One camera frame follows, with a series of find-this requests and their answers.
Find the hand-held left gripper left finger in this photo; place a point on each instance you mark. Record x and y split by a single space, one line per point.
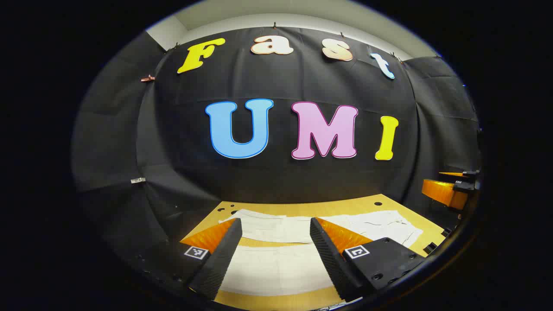
224 255

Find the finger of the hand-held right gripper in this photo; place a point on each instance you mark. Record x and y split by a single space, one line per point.
466 174
440 192

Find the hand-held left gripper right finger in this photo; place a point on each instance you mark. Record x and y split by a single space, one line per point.
330 255

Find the white jeans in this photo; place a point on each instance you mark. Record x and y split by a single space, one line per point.
276 268

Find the black table edge clamp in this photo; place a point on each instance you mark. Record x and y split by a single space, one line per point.
430 247

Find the black backdrop cloth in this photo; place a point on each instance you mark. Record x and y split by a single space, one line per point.
281 177

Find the white cloth clip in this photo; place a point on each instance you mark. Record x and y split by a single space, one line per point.
138 180

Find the copper cloth clip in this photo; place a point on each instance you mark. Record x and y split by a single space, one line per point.
148 78

